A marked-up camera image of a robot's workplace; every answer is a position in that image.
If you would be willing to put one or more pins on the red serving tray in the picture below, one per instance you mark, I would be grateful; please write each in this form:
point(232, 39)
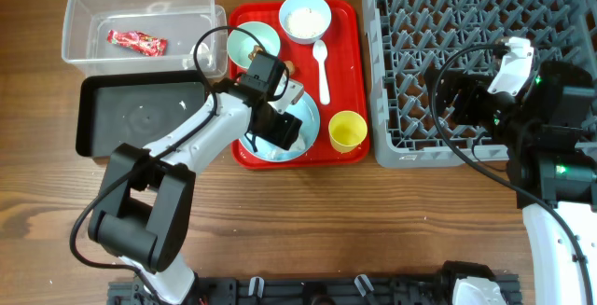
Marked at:
point(344, 75)

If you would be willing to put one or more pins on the light blue bowl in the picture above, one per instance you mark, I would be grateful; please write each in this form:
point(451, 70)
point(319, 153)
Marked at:
point(305, 21)

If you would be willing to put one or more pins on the orange carrot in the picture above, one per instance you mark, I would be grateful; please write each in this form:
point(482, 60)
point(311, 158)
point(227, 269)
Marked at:
point(291, 68)

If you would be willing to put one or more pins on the brown food scrap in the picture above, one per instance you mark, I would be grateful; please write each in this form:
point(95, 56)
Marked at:
point(254, 52)

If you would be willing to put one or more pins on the white plastic spoon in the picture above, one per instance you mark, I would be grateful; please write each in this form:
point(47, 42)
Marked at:
point(319, 52)

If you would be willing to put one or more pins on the red snack wrapper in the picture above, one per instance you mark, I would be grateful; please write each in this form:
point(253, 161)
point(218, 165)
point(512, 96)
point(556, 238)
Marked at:
point(140, 42)

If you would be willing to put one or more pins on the black plastic tray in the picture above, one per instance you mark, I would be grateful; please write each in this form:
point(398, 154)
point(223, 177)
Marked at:
point(135, 109)

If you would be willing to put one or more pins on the light blue plate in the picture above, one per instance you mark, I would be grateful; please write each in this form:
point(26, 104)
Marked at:
point(306, 110)

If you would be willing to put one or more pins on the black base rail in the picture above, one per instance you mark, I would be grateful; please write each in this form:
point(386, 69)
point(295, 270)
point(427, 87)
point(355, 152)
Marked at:
point(430, 288)

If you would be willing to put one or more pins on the green bowl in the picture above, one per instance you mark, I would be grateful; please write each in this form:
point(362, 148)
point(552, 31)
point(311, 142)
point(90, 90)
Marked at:
point(240, 45)

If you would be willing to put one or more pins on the clear plastic bin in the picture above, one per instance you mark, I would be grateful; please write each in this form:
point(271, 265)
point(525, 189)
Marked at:
point(182, 22)

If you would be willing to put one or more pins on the grey dishwasher rack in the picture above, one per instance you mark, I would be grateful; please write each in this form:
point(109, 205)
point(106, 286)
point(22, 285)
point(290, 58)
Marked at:
point(406, 37)

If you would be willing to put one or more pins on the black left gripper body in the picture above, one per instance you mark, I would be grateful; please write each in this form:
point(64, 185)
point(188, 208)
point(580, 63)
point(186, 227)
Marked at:
point(277, 128)

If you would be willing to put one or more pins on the yellow plastic cup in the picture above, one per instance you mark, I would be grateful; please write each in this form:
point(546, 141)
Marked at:
point(347, 130)

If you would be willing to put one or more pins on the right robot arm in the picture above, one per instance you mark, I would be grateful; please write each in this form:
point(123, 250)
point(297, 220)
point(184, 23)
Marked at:
point(537, 114)

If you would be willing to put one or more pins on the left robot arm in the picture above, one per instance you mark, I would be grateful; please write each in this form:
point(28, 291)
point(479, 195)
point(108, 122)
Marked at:
point(142, 209)

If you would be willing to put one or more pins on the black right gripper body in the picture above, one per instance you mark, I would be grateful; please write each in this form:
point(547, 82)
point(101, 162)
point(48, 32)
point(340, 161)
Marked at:
point(477, 107)

